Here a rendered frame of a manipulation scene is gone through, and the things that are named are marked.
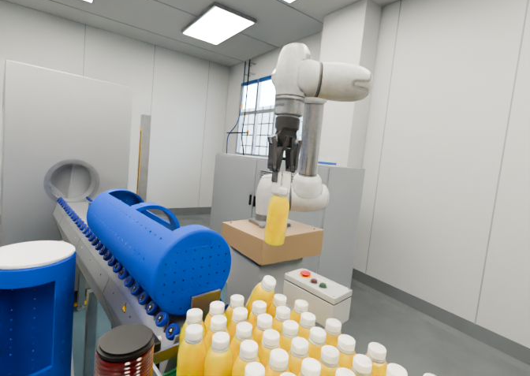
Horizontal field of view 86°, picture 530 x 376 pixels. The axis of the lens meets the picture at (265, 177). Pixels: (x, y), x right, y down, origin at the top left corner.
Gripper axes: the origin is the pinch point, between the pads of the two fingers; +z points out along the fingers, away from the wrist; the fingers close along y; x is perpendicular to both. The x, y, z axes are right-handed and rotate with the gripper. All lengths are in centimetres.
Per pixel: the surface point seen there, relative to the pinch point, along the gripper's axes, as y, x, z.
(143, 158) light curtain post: -15, -158, 3
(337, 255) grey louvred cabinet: -164, -76, 78
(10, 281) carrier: 61, -63, 42
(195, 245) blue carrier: 17.8, -18.1, 22.8
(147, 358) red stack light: 51, 29, 17
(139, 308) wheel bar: 28, -34, 48
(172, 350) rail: 31, -3, 44
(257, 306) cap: 11.7, 6.9, 33.2
